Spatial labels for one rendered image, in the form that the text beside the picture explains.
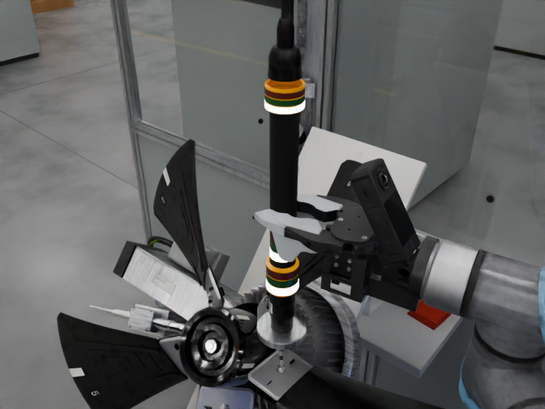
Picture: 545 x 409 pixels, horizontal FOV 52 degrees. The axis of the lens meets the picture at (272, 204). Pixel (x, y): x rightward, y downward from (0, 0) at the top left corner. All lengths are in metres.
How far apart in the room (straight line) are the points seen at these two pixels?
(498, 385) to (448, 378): 1.10
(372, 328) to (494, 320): 0.83
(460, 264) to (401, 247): 0.06
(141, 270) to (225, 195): 0.78
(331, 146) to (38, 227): 2.60
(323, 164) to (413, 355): 0.51
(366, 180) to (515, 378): 0.25
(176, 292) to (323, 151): 0.41
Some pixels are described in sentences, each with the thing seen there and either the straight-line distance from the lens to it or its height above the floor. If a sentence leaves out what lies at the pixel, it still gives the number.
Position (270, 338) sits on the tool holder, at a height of 1.29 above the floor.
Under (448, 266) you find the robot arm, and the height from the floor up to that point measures 1.49.
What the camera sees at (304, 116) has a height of 1.36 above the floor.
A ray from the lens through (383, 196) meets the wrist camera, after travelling 0.60.
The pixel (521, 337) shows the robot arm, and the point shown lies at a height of 1.44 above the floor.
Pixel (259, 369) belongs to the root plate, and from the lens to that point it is 0.86.
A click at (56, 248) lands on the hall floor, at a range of 3.30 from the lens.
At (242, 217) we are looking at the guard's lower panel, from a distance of 1.90.
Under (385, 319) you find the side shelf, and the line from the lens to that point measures 1.45.
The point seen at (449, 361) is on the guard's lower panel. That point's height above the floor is 0.64.
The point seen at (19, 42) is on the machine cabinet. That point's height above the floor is 0.20.
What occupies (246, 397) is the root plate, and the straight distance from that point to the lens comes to 0.93.
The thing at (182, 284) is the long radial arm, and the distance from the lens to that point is 1.12.
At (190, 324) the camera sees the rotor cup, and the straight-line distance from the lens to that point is 0.88.
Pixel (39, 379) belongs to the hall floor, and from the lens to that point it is 2.60.
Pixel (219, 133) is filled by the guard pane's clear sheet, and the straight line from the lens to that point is 1.83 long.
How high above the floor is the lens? 1.85
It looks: 32 degrees down
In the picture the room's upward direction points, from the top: straight up
